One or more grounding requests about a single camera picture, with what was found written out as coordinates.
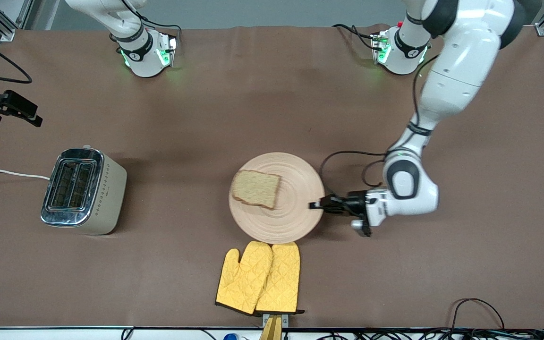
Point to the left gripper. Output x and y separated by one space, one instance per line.
355 203

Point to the round wooden plate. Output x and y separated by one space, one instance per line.
291 222

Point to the brown bread toast slice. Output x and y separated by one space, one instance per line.
255 189

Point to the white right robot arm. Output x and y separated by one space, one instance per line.
142 56

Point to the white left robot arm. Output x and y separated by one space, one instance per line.
461 71

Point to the yellow quilted oven mitt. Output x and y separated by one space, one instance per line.
243 278
284 278

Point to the brown table cover sheet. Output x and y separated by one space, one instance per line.
300 118

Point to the cream and chrome toaster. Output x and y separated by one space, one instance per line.
106 198

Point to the small blue cap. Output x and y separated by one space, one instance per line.
231 337

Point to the small metal bracket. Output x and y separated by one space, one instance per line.
285 320

